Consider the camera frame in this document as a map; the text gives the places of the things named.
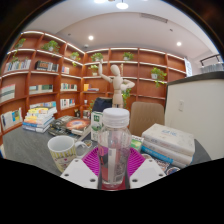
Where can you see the wooden bookshelf unit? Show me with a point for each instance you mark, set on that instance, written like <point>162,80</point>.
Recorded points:
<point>146,90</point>

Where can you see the dark blue chair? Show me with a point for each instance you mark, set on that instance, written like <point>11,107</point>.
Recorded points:
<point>101,104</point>

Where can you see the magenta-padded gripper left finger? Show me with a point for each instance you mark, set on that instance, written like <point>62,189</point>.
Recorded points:
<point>78,173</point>

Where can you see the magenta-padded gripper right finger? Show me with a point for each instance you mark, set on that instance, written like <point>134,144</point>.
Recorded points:
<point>148,172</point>

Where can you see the yellow striped ceramic mug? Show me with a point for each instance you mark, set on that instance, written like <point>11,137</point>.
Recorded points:
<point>63,155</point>

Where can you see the ceiling chandelier with round lamps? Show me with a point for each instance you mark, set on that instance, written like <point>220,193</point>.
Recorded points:
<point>122,5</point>

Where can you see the grey window curtain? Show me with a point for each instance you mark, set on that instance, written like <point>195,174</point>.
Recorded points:
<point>213,67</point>

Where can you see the tan upholstered chair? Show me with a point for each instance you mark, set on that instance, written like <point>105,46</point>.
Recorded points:
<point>146,116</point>

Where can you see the stack of colourful books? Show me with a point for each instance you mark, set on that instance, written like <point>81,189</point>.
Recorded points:
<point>40,119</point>

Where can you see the tall white green carton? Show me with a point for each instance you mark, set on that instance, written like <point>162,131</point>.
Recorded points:
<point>96,125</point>

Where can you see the clear plastic water bottle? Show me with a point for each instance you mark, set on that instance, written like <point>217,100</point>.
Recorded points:
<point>114,146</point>

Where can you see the round recessed ceiling light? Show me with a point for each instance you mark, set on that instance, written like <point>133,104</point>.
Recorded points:
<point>90,37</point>
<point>179,43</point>

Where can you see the wooden artist mannequin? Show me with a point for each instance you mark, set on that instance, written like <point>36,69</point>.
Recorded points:
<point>117,86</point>

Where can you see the stack of white books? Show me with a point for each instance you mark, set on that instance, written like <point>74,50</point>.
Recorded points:
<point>170,141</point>

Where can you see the stack of dark books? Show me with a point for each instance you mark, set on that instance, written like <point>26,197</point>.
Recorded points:
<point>75,126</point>

